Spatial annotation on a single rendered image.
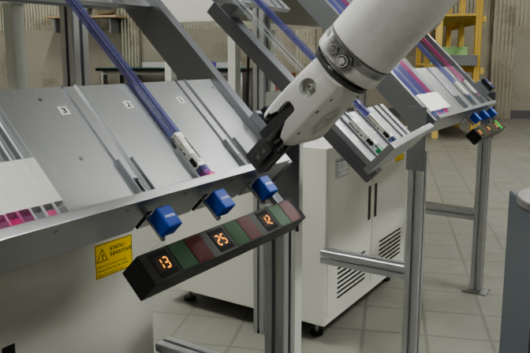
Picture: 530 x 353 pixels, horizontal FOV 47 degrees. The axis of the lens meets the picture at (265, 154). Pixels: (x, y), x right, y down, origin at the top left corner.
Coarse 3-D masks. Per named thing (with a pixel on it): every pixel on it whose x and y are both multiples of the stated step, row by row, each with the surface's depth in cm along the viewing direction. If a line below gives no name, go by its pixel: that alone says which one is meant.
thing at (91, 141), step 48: (0, 96) 71; (48, 96) 76; (96, 96) 82; (192, 96) 97; (48, 144) 70; (96, 144) 76; (144, 144) 81; (192, 144) 88; (240, 144) 95; (96, 192) 70
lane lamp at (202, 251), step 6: (198, 234) 77; (186, 240) 75; (192, 240) 76; (198, 240) 76; (192, 246) 75; (198, 246) 76; (204, 246) 76; (192, 252) 74; (198, 252) 75; (204, 252) 76; (210, 252) 76; (198, 258) 74; (204, 258) 75; (210, 258) 76
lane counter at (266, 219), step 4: (260, 212) 89; (264, 212) 90; (256, 216) 88; (260, 216) 88; (264, 216) 89; (268, 216) 89; (260, 220) 88; (264, 220) 88; (268, 220) 89; (272, 220) 89; (264, 224) 88; (268, 224) 88; (272, 224) 89; (276, 224) 89; (268, 228) 87; (272, 228) 88
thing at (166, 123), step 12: (72, 0) 92; (84, 12) 92; (84, 24) 91; (96, 24) 92; (96, 36) 90; (108, 48) 89; (120, 60) 89; (132, 72) 89; (132, 84) 88; (144, 96) 87; (156, 108) 86; (168, 120) 86; (168, 132) 85; (204, 168) 83
